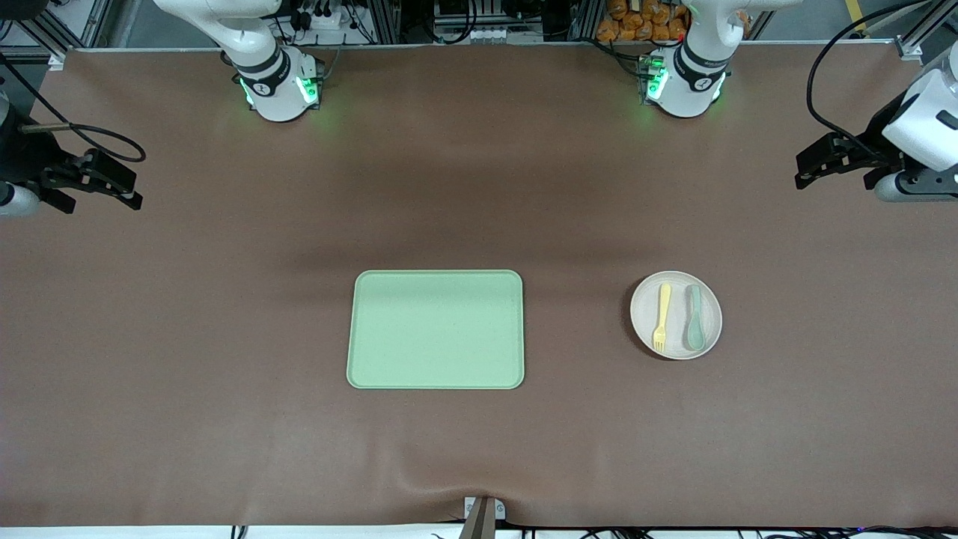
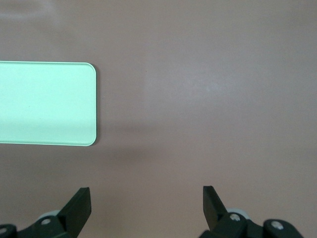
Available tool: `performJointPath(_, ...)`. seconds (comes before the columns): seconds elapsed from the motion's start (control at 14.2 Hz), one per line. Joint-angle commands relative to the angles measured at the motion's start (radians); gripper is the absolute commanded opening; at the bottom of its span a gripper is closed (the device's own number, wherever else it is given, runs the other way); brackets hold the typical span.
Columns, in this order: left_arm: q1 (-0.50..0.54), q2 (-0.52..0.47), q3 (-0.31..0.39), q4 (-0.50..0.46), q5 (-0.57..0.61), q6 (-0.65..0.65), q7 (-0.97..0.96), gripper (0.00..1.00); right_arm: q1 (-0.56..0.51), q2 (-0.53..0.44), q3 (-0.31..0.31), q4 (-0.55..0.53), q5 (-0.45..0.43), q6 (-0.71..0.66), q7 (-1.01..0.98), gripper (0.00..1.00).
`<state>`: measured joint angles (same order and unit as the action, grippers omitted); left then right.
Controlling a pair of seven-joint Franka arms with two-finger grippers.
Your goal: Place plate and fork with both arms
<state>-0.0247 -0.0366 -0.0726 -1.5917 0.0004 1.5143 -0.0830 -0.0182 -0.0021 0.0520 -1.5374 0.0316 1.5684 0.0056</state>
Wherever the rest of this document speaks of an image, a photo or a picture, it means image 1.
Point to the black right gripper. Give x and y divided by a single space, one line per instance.
22 159

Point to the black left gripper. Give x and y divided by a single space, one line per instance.
877 144

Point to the cream round plate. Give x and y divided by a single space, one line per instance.
678 314

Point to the yellow plastic fork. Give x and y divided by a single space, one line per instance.
664 299

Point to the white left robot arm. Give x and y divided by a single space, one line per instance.
692 82

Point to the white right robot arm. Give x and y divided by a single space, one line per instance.
277 82

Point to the brown table mat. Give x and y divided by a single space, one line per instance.
224 337

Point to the pale green plastic spoon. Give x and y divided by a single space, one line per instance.
696 333

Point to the bag of orange items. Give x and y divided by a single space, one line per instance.
640 21

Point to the light green rectangular tray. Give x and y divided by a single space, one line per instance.
434 329

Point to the white terminal strip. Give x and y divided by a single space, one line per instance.
471 34

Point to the aluminium frame strut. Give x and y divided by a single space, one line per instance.
45 37
924 30

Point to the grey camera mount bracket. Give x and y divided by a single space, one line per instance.
483 516

